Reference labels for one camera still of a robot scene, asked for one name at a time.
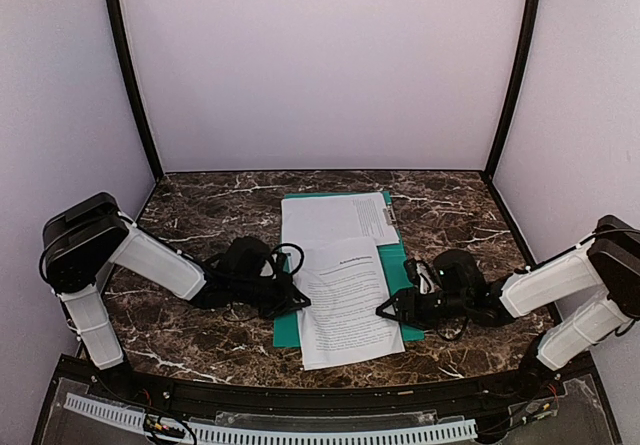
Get green plastic folder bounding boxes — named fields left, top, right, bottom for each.
left=272, top=190, right=426, bottom=350

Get printed paper sheet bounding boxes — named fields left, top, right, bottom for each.
left=295, top=237, right=405, bottom=371

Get white paper sheet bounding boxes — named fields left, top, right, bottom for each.
left=281, top=192, right=400, bottom=246

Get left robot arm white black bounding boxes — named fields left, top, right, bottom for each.
left=38, top=192, right=311, bottom=371

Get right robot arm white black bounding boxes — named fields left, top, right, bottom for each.
left=376, top=215, right=639, bottom=377

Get metal top clip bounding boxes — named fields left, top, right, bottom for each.
left=383, top=205, right=397, bottom=226

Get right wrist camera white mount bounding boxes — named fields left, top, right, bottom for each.
left=403, top=249, right=487, bottom=295

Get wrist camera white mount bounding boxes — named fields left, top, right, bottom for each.
left=403, top=249, right=487, bottom=295
left=215, top=236, right=287, bottom=280

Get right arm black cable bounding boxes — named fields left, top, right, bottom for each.
left=434, top=314, right=471, bottom=342

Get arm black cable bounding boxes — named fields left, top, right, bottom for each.
left=434, top=314, right=471, bottom=342
left=219, top=243, right=306, bottom=324

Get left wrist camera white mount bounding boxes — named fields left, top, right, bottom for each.
left=215, top=236, right=287, bottom=280

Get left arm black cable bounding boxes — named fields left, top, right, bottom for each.
left=219, top=243, right=306, bottom=324

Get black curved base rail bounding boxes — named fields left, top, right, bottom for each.
left=49, top=359, right=596, bottom=426

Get white slotted cable duct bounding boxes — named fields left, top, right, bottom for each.
left=64, top=393, right=478, bottom=444

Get right black frame post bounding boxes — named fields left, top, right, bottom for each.
left=484, top=0, right=539, bottom=181

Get black frame post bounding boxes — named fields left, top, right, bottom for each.
left=105, top=0, right=164, bottom=182
left=484, top=0, right=539, bottom=181

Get left black frame post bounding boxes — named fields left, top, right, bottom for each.
left=105, top=0, right=164, bottom=182

